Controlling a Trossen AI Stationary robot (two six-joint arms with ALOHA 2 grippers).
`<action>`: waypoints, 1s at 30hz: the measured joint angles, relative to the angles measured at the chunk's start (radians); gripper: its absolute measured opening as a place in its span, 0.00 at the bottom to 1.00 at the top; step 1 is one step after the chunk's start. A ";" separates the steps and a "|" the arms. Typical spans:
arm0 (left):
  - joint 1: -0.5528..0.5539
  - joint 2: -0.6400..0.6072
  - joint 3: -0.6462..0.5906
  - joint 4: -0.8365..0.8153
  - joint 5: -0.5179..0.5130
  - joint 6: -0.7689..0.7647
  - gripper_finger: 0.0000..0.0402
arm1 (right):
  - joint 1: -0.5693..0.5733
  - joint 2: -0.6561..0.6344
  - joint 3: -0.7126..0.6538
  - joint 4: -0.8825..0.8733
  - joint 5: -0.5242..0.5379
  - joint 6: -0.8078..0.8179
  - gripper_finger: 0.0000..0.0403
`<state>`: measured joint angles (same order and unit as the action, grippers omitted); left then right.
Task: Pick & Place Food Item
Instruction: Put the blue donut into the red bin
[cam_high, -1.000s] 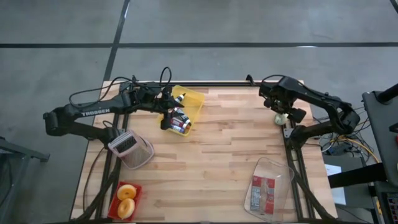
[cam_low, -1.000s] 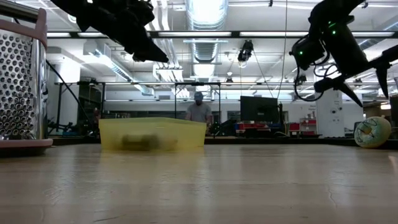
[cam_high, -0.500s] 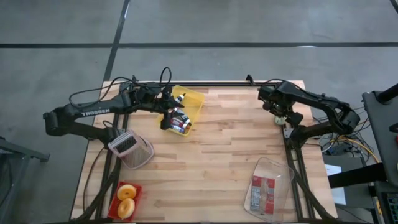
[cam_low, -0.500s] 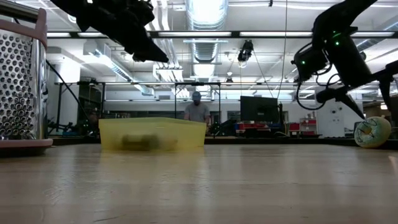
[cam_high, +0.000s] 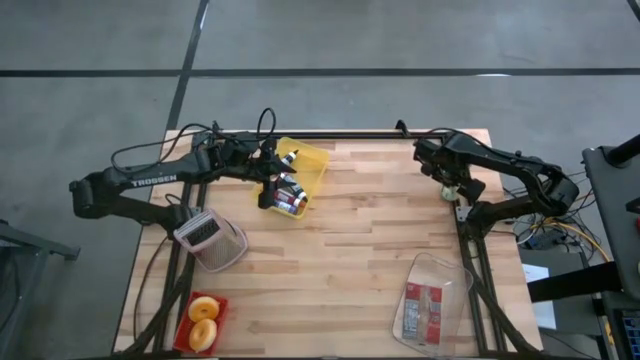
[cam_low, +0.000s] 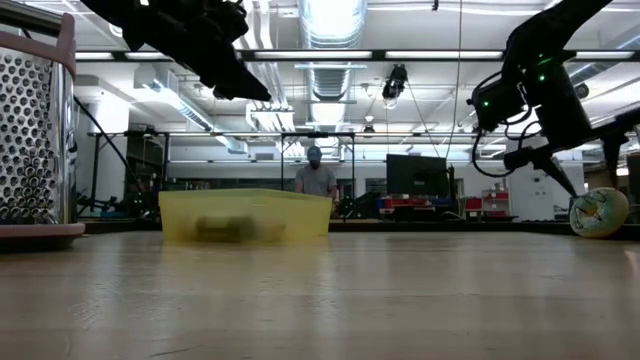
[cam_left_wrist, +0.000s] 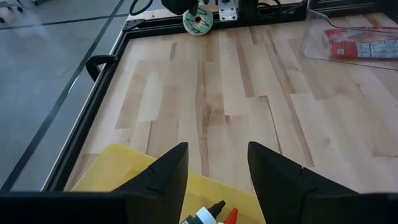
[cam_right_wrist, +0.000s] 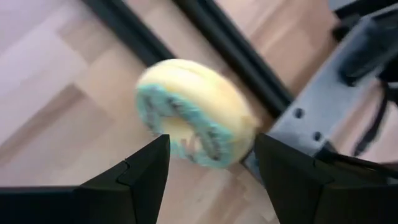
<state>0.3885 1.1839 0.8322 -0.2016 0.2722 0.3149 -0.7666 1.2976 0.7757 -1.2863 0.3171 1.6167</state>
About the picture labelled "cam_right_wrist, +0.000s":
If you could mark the grey metal bracket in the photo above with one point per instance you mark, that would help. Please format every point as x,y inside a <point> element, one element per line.
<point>311,102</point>

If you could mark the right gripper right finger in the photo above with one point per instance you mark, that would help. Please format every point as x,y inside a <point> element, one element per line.
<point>311,202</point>

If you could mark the black aluminium table frame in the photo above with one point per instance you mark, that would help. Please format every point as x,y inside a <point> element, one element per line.
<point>236,56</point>

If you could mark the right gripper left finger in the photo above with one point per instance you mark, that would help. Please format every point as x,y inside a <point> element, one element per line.
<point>93,205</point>

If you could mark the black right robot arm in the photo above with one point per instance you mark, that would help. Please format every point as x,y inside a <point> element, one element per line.
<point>367,53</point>

